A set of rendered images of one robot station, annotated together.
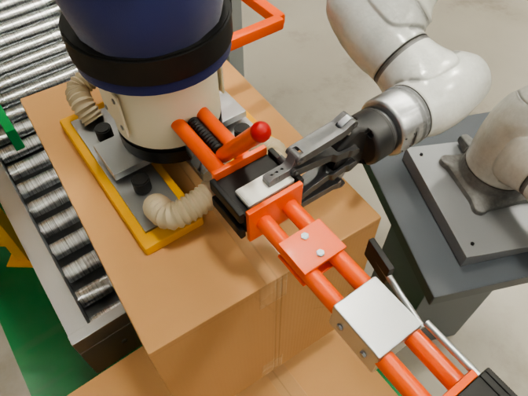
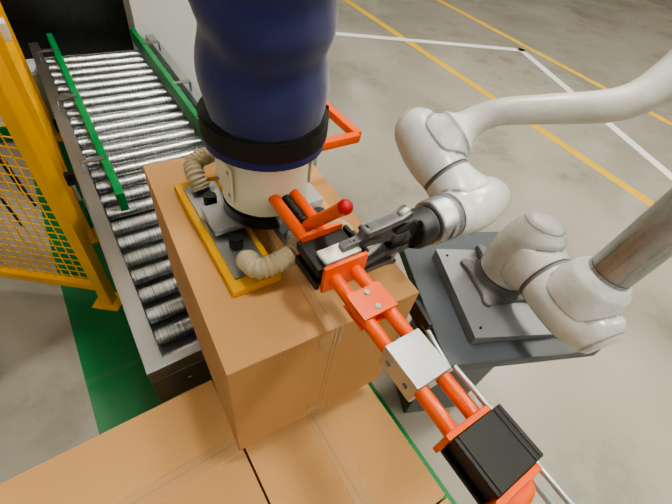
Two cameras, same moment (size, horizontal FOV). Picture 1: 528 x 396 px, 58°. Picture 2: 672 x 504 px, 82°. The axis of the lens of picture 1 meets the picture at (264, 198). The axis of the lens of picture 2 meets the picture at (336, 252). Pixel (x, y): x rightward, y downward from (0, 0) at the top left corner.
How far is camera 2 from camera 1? 0.07 m
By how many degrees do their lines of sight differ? 7
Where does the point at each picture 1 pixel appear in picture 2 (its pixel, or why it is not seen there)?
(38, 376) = (105, 404)
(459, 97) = (487, 208)
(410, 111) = (451, 213)
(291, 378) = (326, 422)
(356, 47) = (414, 162)
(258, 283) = (320, 330)
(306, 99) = (357, 206)
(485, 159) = (495, 263)
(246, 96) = (323, 189)
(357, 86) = (397, 202)
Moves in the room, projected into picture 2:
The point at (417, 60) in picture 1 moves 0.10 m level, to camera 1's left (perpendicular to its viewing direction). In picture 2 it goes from (459, 177) to (408, 169)
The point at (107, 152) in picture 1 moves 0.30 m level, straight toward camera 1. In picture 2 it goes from (211, 214) to (249, 340)
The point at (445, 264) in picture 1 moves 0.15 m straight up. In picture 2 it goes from (458, 341) to (480, 312)
